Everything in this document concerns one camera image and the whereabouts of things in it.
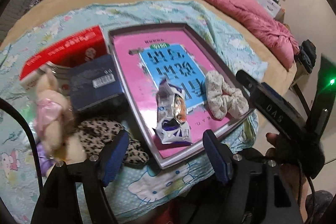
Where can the dark shallow tray box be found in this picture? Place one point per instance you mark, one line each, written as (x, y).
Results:
(219, 66)

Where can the pink and blue book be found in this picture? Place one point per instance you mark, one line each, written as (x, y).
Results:
(147, 58)

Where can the dark clothes on chair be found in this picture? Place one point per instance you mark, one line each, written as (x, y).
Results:
(307, 55)

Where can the red white tissue box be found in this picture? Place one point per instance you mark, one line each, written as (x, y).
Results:
(74, 50)

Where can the cream plush purple dress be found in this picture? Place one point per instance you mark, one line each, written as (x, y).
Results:
(46, 162)

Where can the white drawer cabinet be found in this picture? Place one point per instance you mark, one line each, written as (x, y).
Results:
(273, 8)

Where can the white floral scrunchie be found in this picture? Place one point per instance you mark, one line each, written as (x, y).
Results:
(223, 99)

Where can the grey quilted headboard cover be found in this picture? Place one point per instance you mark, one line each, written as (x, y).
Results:
(14, 10)

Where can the silver purple snack packet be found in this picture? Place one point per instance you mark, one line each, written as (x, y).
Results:
(172, 126)

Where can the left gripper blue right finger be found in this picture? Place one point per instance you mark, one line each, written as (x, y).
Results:
(219, 155)

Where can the beige bear pink dress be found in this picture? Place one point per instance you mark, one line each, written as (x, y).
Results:
(55, 123)

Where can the person right hand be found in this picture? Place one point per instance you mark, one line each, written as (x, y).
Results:
(296, 181)

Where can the dark blue small box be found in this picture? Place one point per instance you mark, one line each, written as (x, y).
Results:
(95, 85)

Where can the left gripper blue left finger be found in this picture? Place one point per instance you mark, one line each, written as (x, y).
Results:
(112, 156)

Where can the leopard print cloth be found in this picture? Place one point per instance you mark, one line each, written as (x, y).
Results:
(95, 133)

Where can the pink quilted duvet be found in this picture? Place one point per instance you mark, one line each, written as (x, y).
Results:
(274, 35)

